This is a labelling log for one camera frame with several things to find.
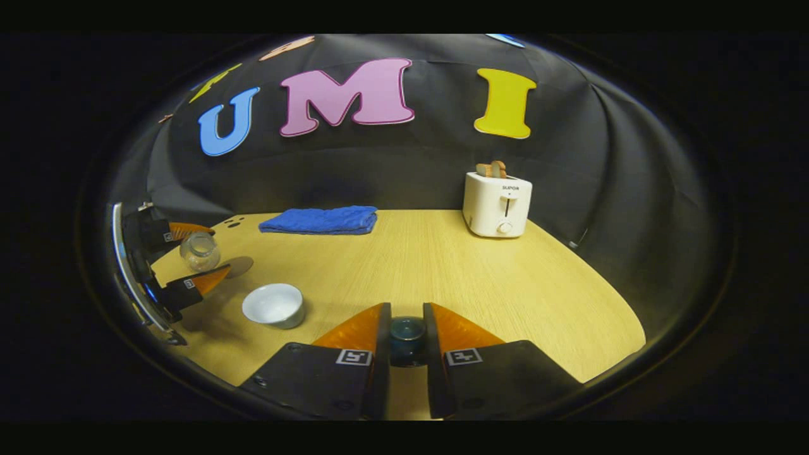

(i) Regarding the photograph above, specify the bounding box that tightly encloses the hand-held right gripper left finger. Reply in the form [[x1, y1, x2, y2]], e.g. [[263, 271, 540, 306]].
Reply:
[[239, 302, 392, 421]]

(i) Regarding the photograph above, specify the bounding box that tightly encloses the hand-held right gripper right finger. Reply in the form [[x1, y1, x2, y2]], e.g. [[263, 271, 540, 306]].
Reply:
[[422, 302, 585, 421]]

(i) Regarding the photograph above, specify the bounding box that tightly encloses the clear plastic water bottle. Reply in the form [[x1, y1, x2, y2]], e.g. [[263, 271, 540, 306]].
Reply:
[[179, 231, 221, 272]]

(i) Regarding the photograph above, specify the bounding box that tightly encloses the round brown coaster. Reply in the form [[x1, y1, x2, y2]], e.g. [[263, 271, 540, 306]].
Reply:
[[221, 256, 255, 279]]

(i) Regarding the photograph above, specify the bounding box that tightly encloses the white teacup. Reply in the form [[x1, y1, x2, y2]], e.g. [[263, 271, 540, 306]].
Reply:
[[242, 282, 306, 330]]

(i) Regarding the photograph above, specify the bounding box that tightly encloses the folded blue towel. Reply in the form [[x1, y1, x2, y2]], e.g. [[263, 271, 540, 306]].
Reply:
[[259, 205, 379, 236]]

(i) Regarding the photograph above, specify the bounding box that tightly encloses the white toaster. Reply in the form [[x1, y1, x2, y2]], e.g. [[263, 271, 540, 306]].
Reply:
[[462, 172, 533, 239]]

